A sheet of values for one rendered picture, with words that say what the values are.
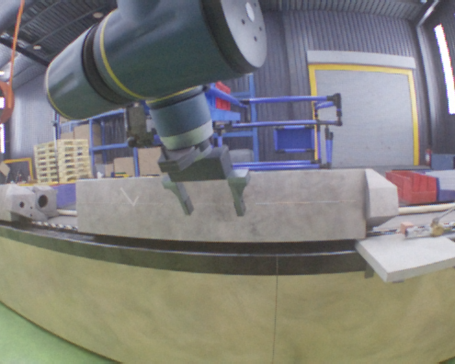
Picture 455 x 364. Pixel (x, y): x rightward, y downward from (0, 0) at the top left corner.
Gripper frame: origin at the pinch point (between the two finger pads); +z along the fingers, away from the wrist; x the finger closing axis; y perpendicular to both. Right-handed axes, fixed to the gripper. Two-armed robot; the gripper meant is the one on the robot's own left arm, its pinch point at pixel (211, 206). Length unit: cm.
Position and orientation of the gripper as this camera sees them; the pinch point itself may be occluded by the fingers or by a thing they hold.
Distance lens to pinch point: 55.1
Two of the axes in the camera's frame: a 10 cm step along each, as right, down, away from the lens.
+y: 3.0, -5.5, 7.8
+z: 2.5, 8.3, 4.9
